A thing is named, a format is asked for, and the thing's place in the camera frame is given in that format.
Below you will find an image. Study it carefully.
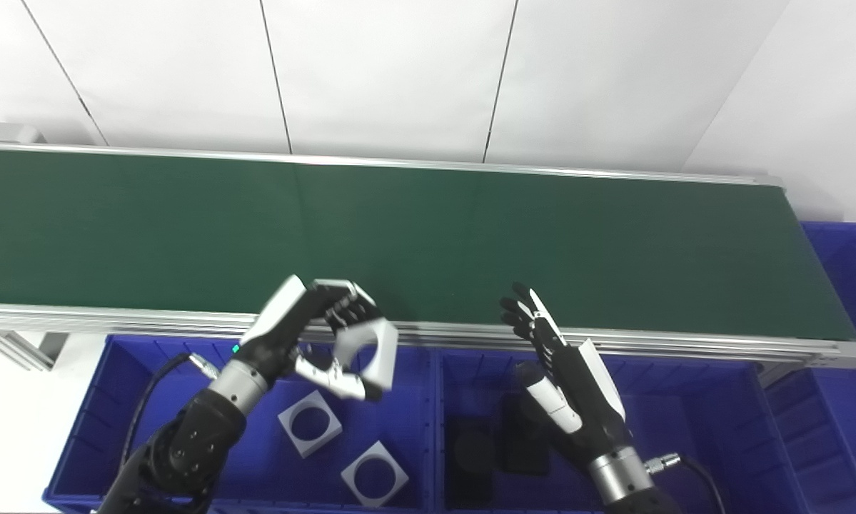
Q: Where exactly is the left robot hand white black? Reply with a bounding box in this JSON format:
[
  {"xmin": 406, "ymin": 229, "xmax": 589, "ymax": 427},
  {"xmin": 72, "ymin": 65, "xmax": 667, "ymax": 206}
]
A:
[{"xmin": 236, "ymin": 275, "xmax": 383, "ymax": 403}]

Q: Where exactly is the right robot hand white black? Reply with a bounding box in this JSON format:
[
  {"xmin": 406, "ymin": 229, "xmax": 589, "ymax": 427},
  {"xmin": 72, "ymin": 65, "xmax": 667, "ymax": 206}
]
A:
[{"xmin": 499, "ymin": 281, "xmax": 633, "ymax": 470}]

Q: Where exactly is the white square part round hole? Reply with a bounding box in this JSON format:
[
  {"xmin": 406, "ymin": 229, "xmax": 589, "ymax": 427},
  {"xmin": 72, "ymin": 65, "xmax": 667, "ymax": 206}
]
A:
[
  {"xmin": 278, "ymin": 390, "xmax": 343, "ymax": 459},
  {"xmin": 340, "ymin": 440, "xmax": 410, "ymax": 508},
  {"xmin": 313, "ymin": 280, "xmax": 399, "ymax": 392}
]

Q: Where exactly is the black square part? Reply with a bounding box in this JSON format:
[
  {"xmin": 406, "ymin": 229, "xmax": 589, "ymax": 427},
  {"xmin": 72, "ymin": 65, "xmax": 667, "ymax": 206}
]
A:
[{"xmin": 498, "ymin": 396, "xmax": 552, "ymax": 477}]

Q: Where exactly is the green conveyor belt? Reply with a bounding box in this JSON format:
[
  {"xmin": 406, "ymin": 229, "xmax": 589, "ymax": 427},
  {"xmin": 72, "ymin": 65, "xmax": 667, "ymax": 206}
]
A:
[
  {"xmin": 0, "ymin": 148, "xmax": 856, "ymax": 342},
  {"xmin": 0, "ymin": 141, "xmax": 856, "ymax": 369}
]

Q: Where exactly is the black round part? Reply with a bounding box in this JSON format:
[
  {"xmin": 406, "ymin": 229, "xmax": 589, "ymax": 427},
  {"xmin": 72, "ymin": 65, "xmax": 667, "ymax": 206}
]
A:
[{"xmin": 448, "ymin": 427, "xmax": 501, "ymax": 502}]

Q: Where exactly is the blue plastic bin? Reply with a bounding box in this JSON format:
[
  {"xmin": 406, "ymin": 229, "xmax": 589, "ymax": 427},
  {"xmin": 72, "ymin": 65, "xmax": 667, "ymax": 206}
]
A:
[
  {"xmin": 42, "ymin": 334, "xmax": 440, "ymax": 514},
  {"xmin": 762, "ymin": 221, "xmax": 856, "ymax": 514},
  {"xmin": 433, "ymin": 347, "xmax": 808, "ymax": 514}
]

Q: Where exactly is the aluminium conveyor leg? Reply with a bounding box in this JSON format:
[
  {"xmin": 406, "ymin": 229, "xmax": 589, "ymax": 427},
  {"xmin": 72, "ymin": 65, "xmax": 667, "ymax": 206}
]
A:
[{"xmin": 0, "ymin": 330, "xmax": 69, "ymax": 373}]

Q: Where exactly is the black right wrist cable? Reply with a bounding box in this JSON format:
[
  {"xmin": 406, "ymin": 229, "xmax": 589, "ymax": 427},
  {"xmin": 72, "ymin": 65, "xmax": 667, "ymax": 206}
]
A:
[{"xmin": 645, "ymin": 452, "xmax": 730, "ymax": 514}]

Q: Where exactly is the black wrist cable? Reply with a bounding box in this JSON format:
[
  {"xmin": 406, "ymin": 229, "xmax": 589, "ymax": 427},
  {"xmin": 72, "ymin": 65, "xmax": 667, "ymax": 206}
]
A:
[
  {"xmin": 645, "ymin": 452, "xmax": 730, "ymax": 514},
  {"xmin": 119, "ymin": 351, "xmax": 221, "ymax": 473}
]

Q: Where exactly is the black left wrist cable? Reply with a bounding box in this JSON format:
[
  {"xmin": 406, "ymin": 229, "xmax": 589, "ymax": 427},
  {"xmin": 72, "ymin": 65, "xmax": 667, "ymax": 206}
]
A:
[{"xmin": 119, "ymin": 351, "xmax": 221, "ymax": 473}]

